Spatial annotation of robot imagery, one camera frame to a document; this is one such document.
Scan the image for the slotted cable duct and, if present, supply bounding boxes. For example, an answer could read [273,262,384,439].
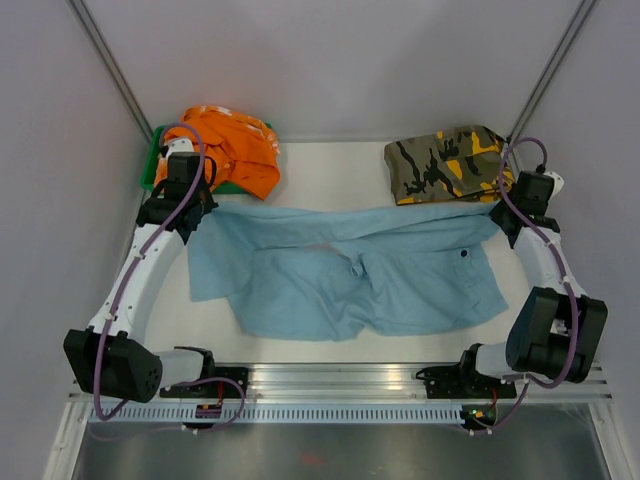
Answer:
[114,402,463,425]

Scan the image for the right aluminium frame post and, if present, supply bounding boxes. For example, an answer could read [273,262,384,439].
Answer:
[507,0,600,141]

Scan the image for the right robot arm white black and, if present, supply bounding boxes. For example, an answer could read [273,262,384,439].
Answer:
[455,171,608,396]

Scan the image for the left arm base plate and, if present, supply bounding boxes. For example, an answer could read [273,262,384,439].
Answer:
[159,366,249,400]

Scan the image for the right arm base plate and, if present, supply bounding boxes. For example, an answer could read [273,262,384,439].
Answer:
[415,365,517,400]

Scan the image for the light blue trousers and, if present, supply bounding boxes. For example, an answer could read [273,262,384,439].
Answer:
[187,203,507,341]

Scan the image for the aluminium front rail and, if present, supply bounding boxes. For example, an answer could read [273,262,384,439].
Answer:
[68,361,614,402]

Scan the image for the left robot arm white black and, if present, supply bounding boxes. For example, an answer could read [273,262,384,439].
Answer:
[63,137,218,403]

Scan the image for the green plastic bin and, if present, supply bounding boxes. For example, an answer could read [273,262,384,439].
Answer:
[140,125,249,195]

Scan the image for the left aluminium frame post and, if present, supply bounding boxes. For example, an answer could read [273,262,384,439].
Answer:
[67,0,153,143]

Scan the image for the aluminium frame post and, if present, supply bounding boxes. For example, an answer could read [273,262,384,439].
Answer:
[507,0,600,141]
[67,0,153,143]

